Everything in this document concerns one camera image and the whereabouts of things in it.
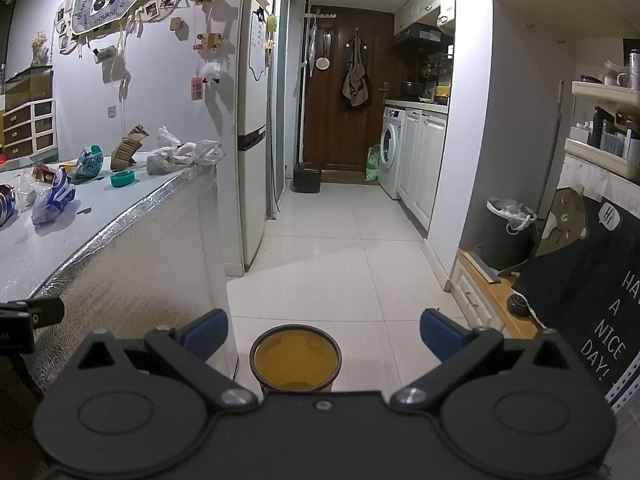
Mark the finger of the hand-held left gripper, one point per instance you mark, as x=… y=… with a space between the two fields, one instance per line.
x=45 y=310

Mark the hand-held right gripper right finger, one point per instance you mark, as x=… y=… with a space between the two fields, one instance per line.
x=437 y=332

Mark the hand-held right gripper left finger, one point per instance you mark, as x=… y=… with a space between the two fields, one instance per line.
x=207 y=332

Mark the brown bin with yellow liner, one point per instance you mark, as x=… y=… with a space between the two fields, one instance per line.
x=295 y=360

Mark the white plastic bag with print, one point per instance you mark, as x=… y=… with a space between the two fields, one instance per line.
x=6 y=205

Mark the red snack packet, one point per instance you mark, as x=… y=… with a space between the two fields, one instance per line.
x=46 y=174

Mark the teal snack packet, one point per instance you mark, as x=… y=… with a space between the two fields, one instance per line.
x=90 y=162

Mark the white plastic bag red print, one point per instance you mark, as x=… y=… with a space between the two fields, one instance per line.
x=162 y=165

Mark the grey trash can white liner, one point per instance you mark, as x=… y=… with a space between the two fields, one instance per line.
x=505 y=245

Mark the low wooden cabinet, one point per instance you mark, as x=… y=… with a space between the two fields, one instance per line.
x=480 y=300

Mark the grey slat board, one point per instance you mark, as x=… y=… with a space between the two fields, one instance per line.
x=482 y=266

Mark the black round object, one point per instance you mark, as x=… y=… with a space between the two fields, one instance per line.
x=518 y=305

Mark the blue white plastic packet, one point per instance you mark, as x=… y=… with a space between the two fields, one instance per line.
x=50 y=202

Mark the clear plastic bag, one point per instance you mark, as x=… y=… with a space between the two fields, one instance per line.
x=27 y=190

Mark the dark printed cloth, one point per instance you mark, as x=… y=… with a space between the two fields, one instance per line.
x=575 y=300

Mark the teal plastic lid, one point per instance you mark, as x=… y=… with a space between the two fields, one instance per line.
x=122 y=180

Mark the white refrigerator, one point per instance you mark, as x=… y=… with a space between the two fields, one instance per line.
x=252 y=185

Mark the white kitchen base cabinets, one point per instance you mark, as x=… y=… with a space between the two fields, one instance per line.
x=422 y=170

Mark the white washing machine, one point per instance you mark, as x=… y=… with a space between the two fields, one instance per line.
x=392 y=170

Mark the brown paper bag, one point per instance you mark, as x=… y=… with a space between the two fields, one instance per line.
x=125 y=152

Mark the white drawer cabinet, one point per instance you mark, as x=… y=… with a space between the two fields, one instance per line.
x=20 y=132

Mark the green bag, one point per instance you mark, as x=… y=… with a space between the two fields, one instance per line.
x=373 y=165

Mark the translucent plastic bag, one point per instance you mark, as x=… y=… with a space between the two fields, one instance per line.
x=207 y=151

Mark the black floor box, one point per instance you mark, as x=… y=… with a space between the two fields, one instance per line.
x=306 y=180

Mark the glass tank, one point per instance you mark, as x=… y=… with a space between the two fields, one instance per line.
x=27 y=87

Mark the brown wooden door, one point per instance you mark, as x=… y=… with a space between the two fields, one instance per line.
x=335 y=125

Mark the white shelf rack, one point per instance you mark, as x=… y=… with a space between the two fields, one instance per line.
x=600 y=152

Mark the pink hanging tag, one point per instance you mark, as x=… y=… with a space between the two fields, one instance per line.
x=197 y=89

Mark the black cooking pot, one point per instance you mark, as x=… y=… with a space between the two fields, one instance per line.
x=412 y=90

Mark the sliding glass door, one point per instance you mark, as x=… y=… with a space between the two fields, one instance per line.
x=285 y=85

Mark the hanging brown bag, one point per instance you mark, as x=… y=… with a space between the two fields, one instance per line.
x=356 y=85

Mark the white sheep plush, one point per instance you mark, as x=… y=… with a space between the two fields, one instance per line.
x=212 y=70

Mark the dried flowers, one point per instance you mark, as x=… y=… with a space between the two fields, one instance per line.
x=39 y=42

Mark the hanging round utensil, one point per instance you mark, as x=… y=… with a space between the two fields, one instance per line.
x=323 y=62

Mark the black range hood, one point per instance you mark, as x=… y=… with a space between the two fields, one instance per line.
x=417 y=37

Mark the clear hanging bag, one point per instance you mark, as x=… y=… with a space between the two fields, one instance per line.
x=312 y=55

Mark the white fridge paper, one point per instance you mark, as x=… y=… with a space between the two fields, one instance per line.
x=257 y=40

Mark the small wooden block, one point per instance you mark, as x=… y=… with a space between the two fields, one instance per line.
x=175 y=24

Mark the yellow fridge clip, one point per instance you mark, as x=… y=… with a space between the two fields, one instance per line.
x=271 y=23

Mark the white toy camera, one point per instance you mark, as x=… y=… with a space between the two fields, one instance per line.
x=105 y=53

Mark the white wall hook rack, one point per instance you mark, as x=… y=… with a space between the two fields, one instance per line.
x=320 y=16

